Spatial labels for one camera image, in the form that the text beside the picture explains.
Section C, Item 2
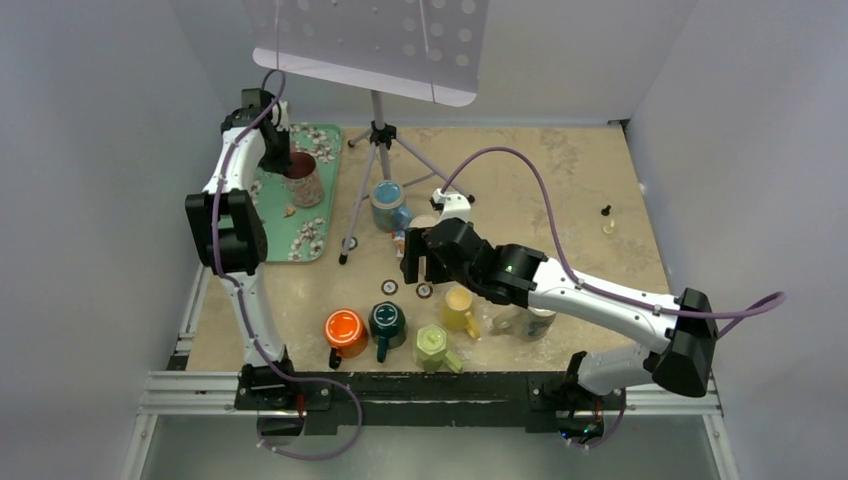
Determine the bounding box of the ice cream cone toy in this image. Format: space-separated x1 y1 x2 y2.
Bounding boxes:
391 230 406 258

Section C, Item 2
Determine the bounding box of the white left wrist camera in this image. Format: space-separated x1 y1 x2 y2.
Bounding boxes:
267 100 290 132

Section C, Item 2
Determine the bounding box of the blue mug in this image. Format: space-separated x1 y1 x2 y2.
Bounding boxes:
369 180 413 233

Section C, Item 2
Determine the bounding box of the teal seashell mug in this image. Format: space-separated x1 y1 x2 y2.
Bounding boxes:
407 215 438 230

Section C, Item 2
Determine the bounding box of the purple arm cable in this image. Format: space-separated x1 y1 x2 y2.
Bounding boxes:
439 146 787 451
210 69 364 463

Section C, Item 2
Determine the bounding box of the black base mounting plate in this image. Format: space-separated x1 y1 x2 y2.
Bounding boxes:
234 371 624 435

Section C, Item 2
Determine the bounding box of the pink ghost mug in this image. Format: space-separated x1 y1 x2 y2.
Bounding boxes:
283 152 324 208

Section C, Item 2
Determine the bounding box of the yellow mug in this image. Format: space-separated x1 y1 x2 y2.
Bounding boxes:
440 286 481 340

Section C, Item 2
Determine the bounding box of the cream coral mug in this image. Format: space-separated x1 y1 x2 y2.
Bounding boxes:
490 306 557 342

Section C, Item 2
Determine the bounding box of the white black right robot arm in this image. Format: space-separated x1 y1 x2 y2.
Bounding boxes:
401 218 718 407

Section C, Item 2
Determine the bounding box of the light green hexagonal mug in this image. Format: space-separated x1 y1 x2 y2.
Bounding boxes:
415 324 463 373

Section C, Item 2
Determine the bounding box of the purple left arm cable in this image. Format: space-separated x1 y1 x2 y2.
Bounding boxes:
210 69 364 463

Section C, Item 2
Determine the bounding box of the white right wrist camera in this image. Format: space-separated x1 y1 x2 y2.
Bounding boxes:
430 189 474 223

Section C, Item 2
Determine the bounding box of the green floral tray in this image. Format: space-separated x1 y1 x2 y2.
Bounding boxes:
250 122 344 263

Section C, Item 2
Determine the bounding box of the orange mug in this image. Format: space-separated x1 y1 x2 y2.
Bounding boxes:
323 308 369 370

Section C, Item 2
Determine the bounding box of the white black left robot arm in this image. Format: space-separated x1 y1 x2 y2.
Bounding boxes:
184 88 301 409

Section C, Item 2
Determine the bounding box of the grey music stand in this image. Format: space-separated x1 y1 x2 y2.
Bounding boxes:
241 0 492 266

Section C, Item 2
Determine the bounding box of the dark green mug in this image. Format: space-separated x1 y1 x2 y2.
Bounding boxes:
368 301 408 363

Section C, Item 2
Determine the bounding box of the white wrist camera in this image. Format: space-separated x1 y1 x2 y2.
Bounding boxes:
267 100 290 132
430 189 474 223

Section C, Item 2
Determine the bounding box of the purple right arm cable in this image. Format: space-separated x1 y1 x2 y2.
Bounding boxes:
439 146 787 451

